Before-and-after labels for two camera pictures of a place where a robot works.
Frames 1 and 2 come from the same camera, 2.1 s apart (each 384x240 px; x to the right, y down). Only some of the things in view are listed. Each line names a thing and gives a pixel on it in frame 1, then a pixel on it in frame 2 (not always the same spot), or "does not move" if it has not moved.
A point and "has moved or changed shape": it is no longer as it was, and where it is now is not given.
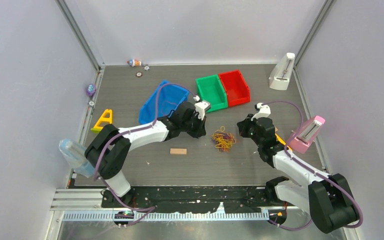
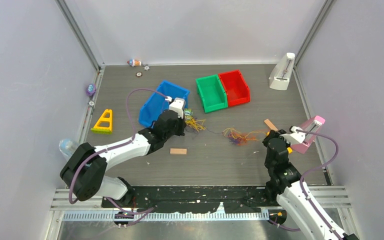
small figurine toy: (134, 62) does not move
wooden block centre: (178, 151) does not move
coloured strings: (223, 141) has moved or changed shape
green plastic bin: (211, 90) does not move
